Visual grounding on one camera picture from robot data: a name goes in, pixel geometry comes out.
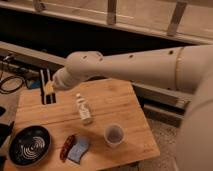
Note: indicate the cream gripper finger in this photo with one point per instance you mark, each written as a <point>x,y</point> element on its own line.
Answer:
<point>48,89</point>

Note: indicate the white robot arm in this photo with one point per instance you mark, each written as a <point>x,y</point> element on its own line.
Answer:
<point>187,69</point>

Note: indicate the blue box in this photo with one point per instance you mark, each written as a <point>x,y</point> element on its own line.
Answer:
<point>35,84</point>

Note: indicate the small white bottle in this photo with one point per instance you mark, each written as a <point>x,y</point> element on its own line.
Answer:
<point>83,110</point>

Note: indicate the black patterned plate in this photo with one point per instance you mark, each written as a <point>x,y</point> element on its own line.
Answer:
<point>29,146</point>

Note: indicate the wooden board table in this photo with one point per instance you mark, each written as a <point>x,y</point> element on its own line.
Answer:
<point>110,101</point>

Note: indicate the blue sponge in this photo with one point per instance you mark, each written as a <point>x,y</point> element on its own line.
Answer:
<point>79,149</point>

